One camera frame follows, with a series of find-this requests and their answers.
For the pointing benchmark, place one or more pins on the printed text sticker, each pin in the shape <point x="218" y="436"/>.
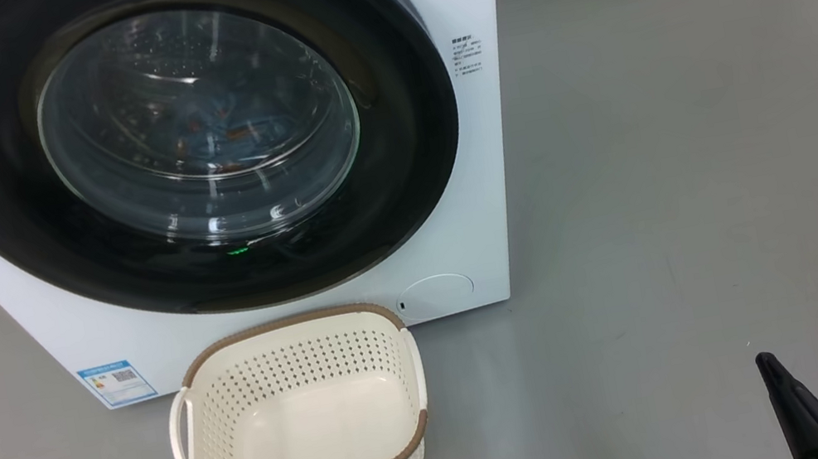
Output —
<point x="468" y="55"/>

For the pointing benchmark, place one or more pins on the cream perforated laundry basket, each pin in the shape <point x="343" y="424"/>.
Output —
<point x="310" y="432"/>

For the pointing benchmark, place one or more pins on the white front-load washing machine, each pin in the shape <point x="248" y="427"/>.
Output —
<point x="159" y="341"/>

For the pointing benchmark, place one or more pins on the blue bear print shirt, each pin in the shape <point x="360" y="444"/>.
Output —
<point x="223" y="128"/>

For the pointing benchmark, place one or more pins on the blue energy label sticker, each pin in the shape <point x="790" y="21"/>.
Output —
<point x="117" y="384"/>

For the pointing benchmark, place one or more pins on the round white filter cover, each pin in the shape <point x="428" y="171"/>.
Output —
<point x="438" y="296"/>

